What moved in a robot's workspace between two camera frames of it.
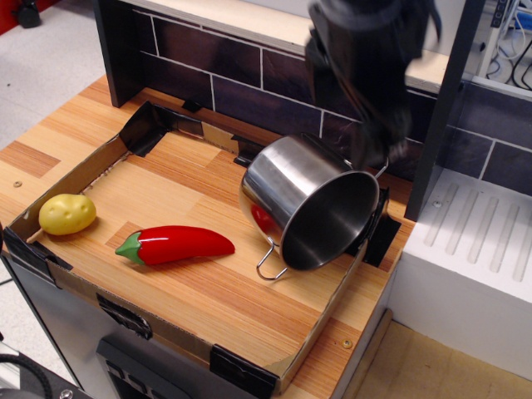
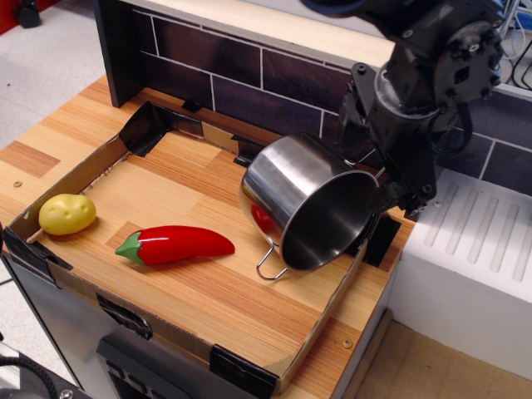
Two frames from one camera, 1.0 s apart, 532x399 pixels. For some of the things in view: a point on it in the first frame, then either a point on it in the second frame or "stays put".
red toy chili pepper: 169,243 stays put
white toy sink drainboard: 465,277 stays put
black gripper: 365,47 → 393,110
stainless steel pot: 317,206 stays put
